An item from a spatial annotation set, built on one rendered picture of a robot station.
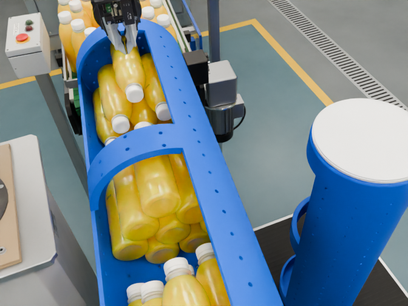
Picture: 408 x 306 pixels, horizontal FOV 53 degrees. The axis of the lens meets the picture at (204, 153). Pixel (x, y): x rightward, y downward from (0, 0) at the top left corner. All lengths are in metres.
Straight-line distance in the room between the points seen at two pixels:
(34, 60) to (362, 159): 0.96
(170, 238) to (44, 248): 0.23
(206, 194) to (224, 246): 0.10
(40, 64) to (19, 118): 1.56
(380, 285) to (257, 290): 1.29
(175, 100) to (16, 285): 0.45
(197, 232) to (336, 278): 0.63
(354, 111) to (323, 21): 2.44
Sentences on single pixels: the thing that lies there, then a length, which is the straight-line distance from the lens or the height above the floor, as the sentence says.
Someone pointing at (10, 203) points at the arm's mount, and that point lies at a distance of 0.84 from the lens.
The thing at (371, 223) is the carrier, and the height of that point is 0.87.
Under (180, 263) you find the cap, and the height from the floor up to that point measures 1.18.
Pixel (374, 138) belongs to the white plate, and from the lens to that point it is 1.06.
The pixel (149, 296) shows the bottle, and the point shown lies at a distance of 0.71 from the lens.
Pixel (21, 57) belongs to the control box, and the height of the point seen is 1.07.
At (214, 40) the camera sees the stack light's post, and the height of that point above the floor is 0.83.
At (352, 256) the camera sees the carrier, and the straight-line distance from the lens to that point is 1.25.
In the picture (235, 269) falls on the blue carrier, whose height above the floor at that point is 1.21.
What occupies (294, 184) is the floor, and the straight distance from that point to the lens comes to 2.25.
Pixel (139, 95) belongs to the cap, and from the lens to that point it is 0.96.
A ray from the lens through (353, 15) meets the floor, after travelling 3.65.
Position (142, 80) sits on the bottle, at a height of 1.17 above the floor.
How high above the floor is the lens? 1.76
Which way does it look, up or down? 48 degrees down
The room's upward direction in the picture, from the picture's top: 4 degrees counter-clockwise
